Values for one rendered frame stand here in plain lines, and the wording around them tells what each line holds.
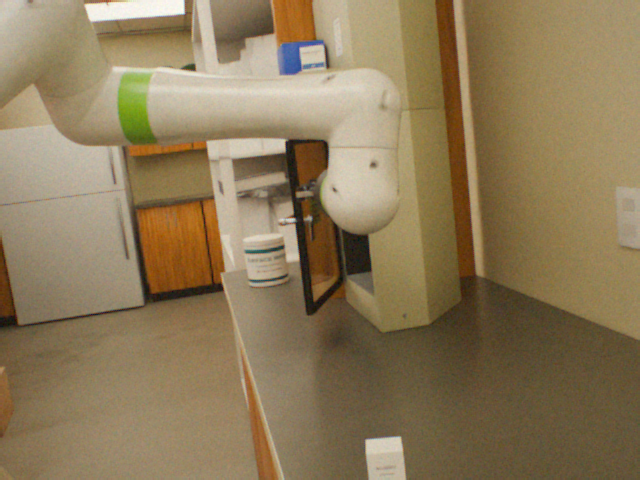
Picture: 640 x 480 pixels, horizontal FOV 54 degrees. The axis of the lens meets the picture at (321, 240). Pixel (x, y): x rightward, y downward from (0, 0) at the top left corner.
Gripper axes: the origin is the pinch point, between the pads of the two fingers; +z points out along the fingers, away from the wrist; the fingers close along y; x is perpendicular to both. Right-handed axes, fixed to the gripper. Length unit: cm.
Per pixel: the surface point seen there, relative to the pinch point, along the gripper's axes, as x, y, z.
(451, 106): -14, -48, 42
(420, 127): -9.4, -26.0, 8.1
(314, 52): -27.9, -5.5, 13.2
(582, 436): 34, -22, -53
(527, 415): 34, -19, -44
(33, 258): 64, 176, 492
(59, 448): 127, 109, 200
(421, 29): -30.6, -29.7, 11.8
